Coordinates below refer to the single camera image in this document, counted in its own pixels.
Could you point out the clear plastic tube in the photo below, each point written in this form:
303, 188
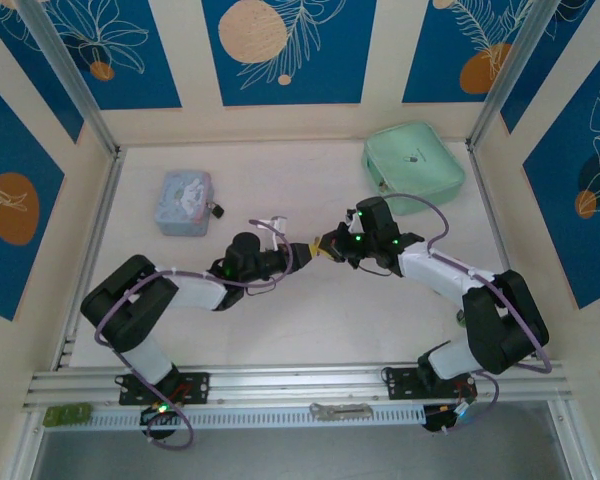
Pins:
515, 75

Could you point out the green circuit board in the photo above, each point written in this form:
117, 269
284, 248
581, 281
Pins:
68, 415

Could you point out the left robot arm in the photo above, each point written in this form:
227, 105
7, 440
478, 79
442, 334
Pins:
140, 305

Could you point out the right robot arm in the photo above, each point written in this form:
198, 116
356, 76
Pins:
495, 320

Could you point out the light blue tin box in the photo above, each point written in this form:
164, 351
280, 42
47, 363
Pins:
182, 202

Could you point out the silver metal bracket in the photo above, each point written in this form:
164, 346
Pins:
341, 411

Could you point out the aluminium frame post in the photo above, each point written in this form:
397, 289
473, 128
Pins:
70, 80

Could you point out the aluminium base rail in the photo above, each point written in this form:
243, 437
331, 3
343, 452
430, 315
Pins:
290, 382

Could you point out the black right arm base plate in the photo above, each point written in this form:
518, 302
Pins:
400, 382

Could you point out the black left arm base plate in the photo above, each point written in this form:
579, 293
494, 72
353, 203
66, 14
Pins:
195, 387

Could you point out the mint green zipper pouch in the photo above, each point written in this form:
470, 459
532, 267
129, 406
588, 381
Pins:
412, 167

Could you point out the small black padlock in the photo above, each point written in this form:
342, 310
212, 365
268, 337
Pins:
218, 210

